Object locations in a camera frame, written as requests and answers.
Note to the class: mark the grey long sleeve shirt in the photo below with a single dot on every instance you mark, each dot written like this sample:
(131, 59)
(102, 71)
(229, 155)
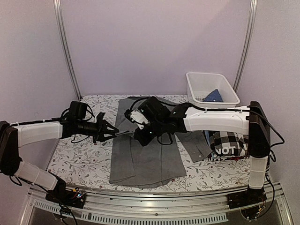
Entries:
(136, 166)

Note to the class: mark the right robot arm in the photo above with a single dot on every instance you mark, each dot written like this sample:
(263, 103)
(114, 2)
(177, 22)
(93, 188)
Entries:
(155, 119)

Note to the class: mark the right metal corner post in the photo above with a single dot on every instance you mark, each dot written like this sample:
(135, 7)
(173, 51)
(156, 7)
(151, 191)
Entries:
(247, 42)

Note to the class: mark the floral patterned table cloth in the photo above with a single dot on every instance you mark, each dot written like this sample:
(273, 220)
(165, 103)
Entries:
(81, 163)

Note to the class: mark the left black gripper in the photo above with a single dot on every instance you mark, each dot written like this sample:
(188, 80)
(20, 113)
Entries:
(102, 129)

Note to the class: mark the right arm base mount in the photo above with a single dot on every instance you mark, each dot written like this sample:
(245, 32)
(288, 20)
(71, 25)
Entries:
(245, 198)

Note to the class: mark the blue dotted cloth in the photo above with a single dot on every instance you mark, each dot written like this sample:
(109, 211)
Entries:
(214, 96)

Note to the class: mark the metal corner post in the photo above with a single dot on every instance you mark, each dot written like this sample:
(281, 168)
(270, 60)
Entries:
(65, 47)
(247, 42)

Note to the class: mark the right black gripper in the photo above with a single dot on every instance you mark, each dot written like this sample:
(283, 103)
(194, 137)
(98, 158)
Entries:
(143, 140)

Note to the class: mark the white plastic bin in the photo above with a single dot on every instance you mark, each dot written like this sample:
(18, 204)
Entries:
(199, 85)

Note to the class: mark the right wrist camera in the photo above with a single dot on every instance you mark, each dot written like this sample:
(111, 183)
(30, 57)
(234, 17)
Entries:
(135, 116)

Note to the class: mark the aluminium front rail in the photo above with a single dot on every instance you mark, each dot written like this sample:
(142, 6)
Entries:
(134, 208)

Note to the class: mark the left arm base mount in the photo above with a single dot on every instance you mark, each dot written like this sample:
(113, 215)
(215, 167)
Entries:
(74, 197)

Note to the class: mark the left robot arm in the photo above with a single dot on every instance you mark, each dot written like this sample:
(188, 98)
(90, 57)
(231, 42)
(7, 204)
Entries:
(78, 119)

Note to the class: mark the left metal corner post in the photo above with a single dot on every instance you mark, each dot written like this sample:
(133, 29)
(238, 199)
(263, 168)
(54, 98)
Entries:
(65, 47)

